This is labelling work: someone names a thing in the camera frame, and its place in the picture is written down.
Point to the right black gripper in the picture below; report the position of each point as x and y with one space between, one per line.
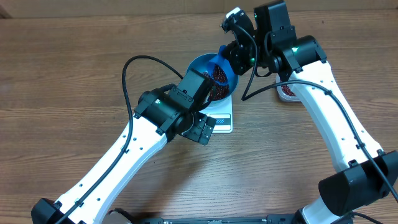
237 62

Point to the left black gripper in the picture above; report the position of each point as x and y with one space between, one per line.
196 133

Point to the blue plastic measuring scoop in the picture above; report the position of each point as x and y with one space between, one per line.
219 68

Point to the red adzuki beans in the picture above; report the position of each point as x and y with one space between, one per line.
222 91

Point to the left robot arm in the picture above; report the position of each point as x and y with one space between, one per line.
160 115

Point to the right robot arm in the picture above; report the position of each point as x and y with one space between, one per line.
364 173

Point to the white digital kitchen scale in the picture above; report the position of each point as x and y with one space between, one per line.
222 111

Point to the blue metal bowl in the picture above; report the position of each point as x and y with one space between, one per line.
200 63

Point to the clear plastic container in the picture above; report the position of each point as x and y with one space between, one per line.
284 96

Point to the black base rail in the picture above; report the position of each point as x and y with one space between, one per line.
119 215

